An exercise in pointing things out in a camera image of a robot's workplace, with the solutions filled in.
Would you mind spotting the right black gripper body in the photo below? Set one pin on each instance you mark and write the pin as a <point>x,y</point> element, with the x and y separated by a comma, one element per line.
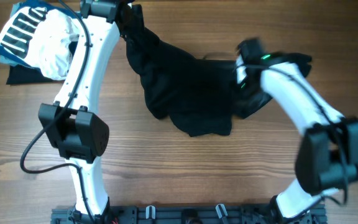
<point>249,50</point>

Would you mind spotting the black polo shirt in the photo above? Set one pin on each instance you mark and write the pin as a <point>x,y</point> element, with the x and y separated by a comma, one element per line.
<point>196,94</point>

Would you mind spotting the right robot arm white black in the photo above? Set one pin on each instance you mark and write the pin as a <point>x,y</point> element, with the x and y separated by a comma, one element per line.
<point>327,160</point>

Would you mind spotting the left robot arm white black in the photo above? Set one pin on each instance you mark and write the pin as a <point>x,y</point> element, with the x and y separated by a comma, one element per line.
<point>71,122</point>

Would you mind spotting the white black printed folded shirt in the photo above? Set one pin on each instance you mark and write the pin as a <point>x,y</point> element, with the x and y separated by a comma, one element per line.
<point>41,38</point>

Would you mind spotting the black folded garment bottom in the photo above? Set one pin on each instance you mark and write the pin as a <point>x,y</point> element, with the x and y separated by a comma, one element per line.
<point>21,75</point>

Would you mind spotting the light grey folded garment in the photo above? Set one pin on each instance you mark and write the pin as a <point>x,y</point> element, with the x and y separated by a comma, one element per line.
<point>3,59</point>

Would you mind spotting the blue folded shirt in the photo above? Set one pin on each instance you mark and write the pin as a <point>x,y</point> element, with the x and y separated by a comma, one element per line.
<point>33,4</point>

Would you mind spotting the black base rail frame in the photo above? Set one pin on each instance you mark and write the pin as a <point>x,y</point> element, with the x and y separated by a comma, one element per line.
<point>244,214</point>

